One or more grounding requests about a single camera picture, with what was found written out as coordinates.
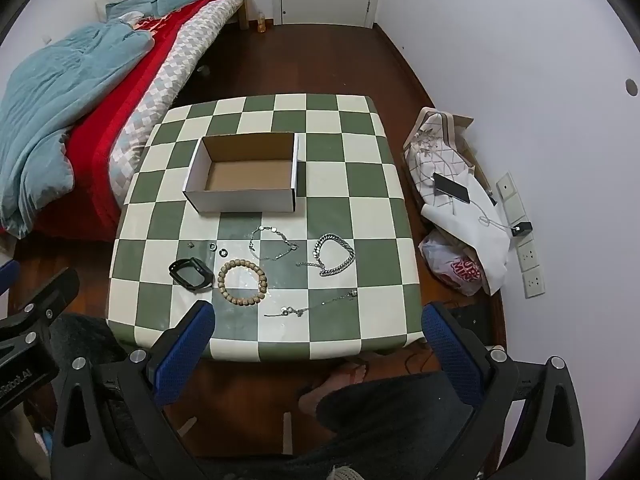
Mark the green checkered table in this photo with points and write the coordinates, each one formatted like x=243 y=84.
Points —
x=360 y=180

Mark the person's leg dark pants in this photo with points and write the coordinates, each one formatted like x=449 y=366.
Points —
x=95 y=335
x=400 y=425

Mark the person's bare foot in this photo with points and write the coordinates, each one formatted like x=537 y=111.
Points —
x=330 y=390

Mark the white plastic bag red print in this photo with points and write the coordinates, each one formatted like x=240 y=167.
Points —
x=450 y=265

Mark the cardboard box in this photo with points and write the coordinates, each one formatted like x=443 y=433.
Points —
x=240 y=202

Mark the brown cardboard piece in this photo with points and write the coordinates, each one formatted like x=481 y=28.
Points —
x=462 y=122

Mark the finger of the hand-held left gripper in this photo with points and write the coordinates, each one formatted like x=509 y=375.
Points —
x=47 y=305
x=7 y=277

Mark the grey checkered bed sheet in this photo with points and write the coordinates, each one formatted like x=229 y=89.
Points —
x=170 y=75

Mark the black charger plug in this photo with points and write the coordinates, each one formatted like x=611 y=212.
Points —
x=522 y=229

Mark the black smart band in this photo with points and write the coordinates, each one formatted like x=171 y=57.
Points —
x=200 y=275

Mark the red blanket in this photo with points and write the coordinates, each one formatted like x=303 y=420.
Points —
x=110 y=105

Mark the black smartphone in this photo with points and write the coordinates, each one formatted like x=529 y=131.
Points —
x=452 y=187

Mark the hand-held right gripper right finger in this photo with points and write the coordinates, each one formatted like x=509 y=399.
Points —
x=450 y=350

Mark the bed with blue blanket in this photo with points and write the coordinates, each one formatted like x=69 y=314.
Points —
x=55 y=100

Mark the wooden bed frame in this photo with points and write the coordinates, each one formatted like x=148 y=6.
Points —
x=243 y=15

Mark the white patterned tote bag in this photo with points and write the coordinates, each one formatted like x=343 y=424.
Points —
x=430 y=145

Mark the black floor object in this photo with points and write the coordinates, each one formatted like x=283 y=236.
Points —
x=475 y=320

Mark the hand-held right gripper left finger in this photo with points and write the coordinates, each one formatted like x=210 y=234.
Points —
x=185 y=350

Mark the small grey object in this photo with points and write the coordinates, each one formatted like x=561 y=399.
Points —
x=202 y=69

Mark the small amber bottle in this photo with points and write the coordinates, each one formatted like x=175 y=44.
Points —
x=260 y=22

